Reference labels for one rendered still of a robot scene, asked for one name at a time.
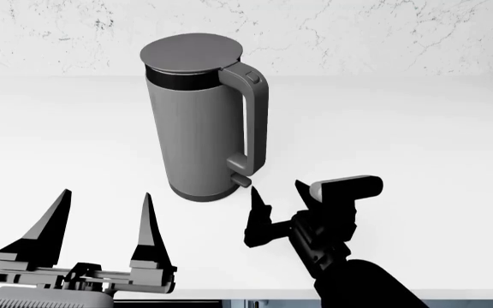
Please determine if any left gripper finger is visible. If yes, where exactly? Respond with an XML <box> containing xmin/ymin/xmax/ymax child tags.
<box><xmin>128</xmin><ymin>192</ymin><xmax>179</xmax><ymax>294</ymax></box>
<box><xmin>0</xmin><ymin>188</ymin><xmax>74</xmax><ymax>272</ymax></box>

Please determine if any grey left gripper camera box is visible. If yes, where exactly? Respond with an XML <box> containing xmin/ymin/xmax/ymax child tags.
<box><xmin>0</xmin><ymin>285</ymin><xmax>116</xmax><ymax>308</ymax></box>

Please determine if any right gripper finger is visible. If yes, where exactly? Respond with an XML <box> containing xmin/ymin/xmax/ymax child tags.
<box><xmin>294</xmin><ymin>179</ymin><xmax>324</xmax><ymax>212</ymax></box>
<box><xmin>242</xmin><ymin>185</ymin><xmax>274</xmax><ymax>249</ymax></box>

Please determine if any grey kettle power lever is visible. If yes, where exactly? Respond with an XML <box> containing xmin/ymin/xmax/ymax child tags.
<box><xmin>230</xmin><ymin>172</ymin><xmax>253</xmax><ymax>188</ymax></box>

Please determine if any grey electric kettle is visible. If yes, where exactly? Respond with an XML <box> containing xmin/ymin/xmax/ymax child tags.
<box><xmin>140</xmin><ymin>32</ymin><xmax>270</xmax><ymax>204</ymax></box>

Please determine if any black right gripper camera box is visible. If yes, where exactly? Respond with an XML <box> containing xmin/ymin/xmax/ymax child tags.
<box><xmin>309</xmin><ymin>175</ymin><xmax>385</xmax><ymax>203</ymax></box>

